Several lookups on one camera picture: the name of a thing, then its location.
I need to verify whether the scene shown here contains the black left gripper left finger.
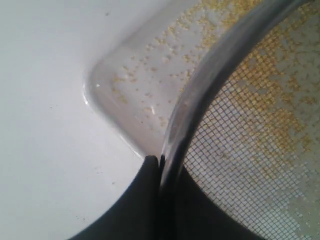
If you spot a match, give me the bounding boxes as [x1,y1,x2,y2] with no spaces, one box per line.
[72,156,159,240]

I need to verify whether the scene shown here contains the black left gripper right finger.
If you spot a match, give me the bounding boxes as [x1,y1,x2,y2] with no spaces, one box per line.
[159,166,261,240]

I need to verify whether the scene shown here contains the round steel mesh sieve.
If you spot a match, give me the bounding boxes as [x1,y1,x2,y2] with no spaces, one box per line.
[159,0,320,240]

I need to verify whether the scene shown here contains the yellow fine sieved grains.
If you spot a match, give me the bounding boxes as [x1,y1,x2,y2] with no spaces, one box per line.
[111,0,320,156]

